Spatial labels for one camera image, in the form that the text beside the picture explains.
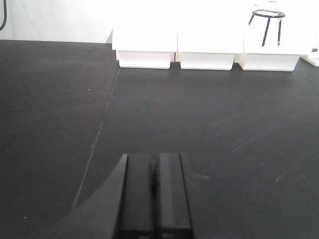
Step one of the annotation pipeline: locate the white plastic bin with flask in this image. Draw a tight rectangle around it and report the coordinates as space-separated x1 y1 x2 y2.
235 0 318 72

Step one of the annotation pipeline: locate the black hanging cable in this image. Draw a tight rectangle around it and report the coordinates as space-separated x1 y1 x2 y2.
0 0 8 32

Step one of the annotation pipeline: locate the white leftmost plastic bin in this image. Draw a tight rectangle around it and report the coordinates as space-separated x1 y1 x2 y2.
112 18 178 69

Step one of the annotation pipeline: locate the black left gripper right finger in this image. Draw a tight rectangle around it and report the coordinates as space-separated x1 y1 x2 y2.
154 153 192 239

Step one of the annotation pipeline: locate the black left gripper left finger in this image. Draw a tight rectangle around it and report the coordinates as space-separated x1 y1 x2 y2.
113 154 154 239

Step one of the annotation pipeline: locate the white middle plastic bin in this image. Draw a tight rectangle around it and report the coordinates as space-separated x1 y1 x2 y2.
176 9 245 71

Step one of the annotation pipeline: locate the black wire tripod stand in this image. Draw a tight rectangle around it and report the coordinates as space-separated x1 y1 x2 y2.
248 9 286 47

